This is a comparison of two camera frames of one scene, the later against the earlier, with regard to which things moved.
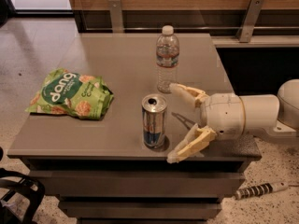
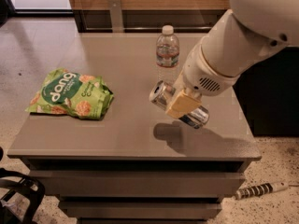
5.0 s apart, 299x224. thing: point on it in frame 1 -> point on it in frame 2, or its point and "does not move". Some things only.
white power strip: (260, 189) does not move
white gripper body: (221, 114) -> (202, 76)
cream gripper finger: (192, 145) -> (182, 105)
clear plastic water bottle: (167, 54) does not move
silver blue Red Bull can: (154, 117) -> (162, 93)
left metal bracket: (116, 8) does not move
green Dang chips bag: (69, 92) does not move
